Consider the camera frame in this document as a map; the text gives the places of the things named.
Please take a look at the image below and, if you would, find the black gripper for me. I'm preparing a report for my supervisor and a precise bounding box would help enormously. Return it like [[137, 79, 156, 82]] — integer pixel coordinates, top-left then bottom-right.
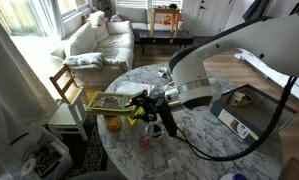
[[128, 88, 165, 123]]

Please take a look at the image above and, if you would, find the green picture book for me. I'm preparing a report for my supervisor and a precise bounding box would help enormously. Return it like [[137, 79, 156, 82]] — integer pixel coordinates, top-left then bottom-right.
[[85, 91, 139, 117]]

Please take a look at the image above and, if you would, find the yellow book black label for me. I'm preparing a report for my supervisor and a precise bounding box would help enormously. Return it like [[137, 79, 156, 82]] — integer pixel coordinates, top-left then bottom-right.
[[126, 106, 145, 127]]

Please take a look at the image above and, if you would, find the brown bottle yellow lid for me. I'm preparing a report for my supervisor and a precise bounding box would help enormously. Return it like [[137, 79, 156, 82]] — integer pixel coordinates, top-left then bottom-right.
[[103, 114, 123, 132]]

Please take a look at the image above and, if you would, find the white bottle blue label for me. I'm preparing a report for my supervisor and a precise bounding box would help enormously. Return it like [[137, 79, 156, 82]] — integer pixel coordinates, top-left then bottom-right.
[[219, 172, 248, 180]]

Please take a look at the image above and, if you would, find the white folded paper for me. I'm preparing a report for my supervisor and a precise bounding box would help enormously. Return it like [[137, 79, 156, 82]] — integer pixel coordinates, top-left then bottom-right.
[[114, 80, 155, 97]]

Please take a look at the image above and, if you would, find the cup with dark liquid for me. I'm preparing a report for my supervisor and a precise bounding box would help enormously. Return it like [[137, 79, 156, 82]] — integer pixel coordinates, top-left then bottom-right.
[[144, 122, 166, 140]]

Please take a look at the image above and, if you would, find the pink plastic cup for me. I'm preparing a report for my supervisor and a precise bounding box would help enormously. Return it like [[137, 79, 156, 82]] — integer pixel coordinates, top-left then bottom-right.
[[137, 134, 153, 153]]

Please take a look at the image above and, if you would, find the crumpled grey white cloth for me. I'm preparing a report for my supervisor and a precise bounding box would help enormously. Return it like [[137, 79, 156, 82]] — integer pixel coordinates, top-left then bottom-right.
[[157, 66, 174, 81]]

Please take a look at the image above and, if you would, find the white plastic fitting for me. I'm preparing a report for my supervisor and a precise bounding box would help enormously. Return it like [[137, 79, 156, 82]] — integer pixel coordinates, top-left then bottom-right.
[[156, 156, 184, 178]]

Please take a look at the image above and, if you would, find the dark patterned rug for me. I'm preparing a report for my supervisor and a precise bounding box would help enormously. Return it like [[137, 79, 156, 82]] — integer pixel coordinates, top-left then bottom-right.
[[60, 122, 109, 180]]

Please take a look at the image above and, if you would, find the white sofa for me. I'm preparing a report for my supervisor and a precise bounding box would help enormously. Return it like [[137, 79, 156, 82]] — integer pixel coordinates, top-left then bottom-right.
[[50, 11, 136, 86]]

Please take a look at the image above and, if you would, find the grey patterned blanket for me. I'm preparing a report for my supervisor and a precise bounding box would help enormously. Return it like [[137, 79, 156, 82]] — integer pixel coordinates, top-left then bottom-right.
[[62, 52, 105, 72]]

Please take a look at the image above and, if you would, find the white chair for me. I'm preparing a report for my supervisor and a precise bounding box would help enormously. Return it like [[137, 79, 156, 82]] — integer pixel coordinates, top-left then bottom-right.
[[47, 87, 92, 143]]

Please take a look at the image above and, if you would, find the black coffee table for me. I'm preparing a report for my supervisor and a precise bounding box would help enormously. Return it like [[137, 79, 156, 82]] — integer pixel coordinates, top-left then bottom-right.
[[138, 29, 195, 55]]

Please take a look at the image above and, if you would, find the wooden chair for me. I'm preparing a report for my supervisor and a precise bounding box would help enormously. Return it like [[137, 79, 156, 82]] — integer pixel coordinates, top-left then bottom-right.
[[48, 63, 104, 107]]

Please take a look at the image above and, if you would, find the light grey sofa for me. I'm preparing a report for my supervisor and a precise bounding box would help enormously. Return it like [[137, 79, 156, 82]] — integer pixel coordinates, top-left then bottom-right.
[[114, 6, 184, 33]]

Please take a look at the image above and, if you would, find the white jar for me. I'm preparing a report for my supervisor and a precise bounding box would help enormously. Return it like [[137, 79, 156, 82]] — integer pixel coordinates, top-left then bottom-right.
[[229, 91, 245, 107]]

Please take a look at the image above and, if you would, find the floral cushion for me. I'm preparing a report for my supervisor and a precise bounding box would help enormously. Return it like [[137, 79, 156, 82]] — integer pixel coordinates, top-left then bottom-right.
[[85, 10, 107, 28]]

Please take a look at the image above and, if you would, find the wooden side table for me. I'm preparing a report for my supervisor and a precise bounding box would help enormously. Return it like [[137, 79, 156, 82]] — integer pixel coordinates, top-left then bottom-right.
[[149, 7, 183, 38]]

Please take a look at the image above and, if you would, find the clear plastic storage bin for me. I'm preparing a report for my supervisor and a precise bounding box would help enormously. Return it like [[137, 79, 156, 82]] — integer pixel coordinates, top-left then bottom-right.
[[0, 126, 74, 180]]

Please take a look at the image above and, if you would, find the round bowl with scraps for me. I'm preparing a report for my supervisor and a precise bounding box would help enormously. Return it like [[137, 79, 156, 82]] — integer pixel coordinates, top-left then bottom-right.
[[226, 92, 254, 109]]

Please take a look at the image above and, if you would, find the open dark cardboard box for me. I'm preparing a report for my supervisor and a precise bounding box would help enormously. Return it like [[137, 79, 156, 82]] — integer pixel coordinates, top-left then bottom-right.
[[210, 83, 299, 149]]

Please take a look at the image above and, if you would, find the white curtain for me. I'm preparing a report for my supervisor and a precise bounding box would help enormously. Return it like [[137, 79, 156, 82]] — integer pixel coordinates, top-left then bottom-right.
[[0, 8, 61, 180]]

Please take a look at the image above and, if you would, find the brown cardboard box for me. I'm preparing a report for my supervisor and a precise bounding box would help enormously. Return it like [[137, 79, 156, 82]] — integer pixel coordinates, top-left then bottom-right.
[[278, 156, 299, 180]]

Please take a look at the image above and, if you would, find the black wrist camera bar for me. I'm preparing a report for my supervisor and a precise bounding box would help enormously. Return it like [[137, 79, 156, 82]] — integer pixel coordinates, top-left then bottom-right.
[[154, 97, 179, 138]]

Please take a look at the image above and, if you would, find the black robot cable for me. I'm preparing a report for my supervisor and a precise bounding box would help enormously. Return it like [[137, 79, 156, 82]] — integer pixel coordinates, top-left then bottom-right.
[[175, 76, 299, 163]]

